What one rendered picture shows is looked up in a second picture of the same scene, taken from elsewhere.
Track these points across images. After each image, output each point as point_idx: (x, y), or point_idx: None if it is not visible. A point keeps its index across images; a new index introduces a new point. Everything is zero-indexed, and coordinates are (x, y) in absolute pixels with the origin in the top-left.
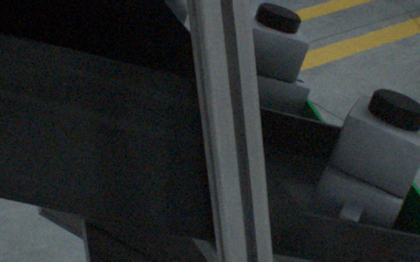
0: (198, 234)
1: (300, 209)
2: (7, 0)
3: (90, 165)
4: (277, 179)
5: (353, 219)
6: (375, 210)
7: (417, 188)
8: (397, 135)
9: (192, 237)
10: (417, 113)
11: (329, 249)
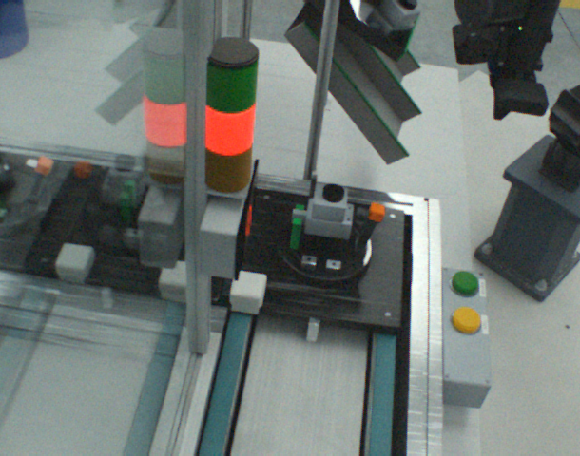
0: (322, 9)
1: (355, 14)
2: None
3: None
4: (350, 2)
5: (372, 26)
6: (383, 28)
7: (412, 32)
8: (398, 7)
9: (320, 9)
10: (411, 4)
11: (360, 31)
